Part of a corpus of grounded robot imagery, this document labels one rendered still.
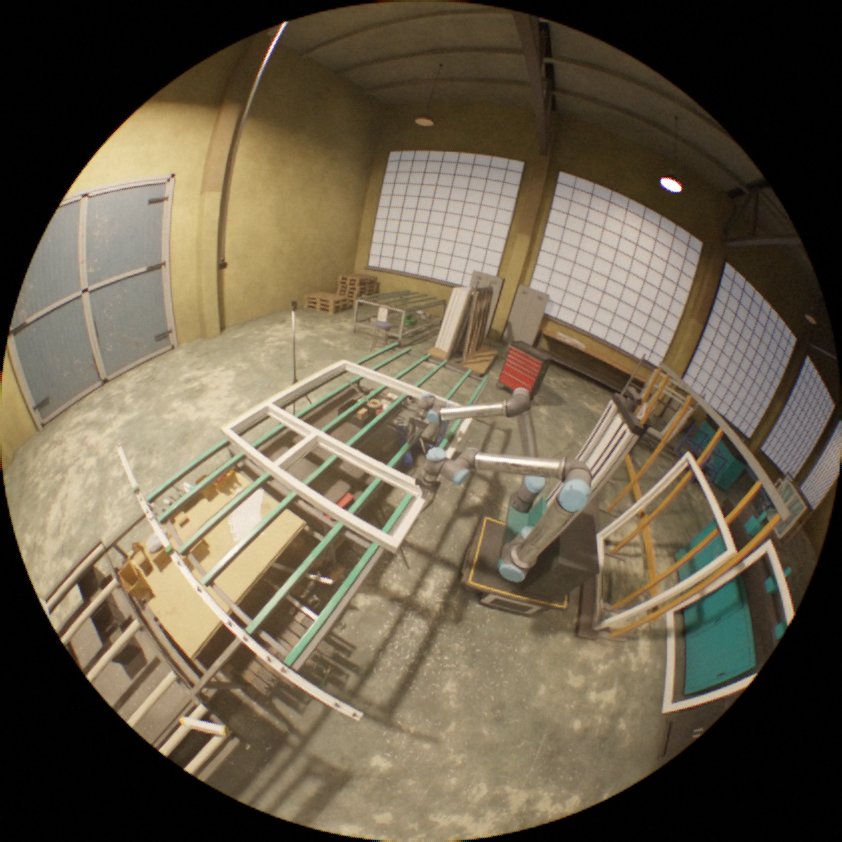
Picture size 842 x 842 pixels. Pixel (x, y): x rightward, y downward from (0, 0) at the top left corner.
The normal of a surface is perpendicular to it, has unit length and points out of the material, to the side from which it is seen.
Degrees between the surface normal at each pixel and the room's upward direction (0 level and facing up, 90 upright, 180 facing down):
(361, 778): 0
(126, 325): 90
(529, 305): 90
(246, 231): 90
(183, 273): 90
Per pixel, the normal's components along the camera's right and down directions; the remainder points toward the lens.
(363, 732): 0.18, -0.80
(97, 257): 0.89, 0.39
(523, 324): -0.41, 0.47
